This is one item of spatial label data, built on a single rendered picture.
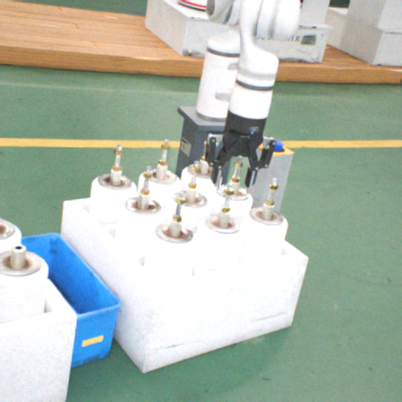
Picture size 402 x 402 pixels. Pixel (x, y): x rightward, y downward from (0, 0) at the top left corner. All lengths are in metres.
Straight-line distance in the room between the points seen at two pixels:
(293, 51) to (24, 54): 1.38
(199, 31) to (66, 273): 2.09
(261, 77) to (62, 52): 1.99
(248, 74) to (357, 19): 2.93
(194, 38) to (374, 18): 1.11
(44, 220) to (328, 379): 0.83
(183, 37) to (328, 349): 2.16
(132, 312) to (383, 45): 2.90
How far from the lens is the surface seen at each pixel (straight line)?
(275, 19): 1.20
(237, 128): 1.25
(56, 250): 1.53
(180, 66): 3.32
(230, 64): 1.77
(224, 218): 1.34
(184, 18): 3.40
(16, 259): 1.14
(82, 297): 1.44
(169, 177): 1.53
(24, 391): 1.22
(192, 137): 1.81
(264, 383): 1.39
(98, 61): 3.18
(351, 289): 1.78
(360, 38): 4.09
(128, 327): 1.35
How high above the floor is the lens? 0.86
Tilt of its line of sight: 25 degrees down
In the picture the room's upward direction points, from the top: 11 degrees clockwise
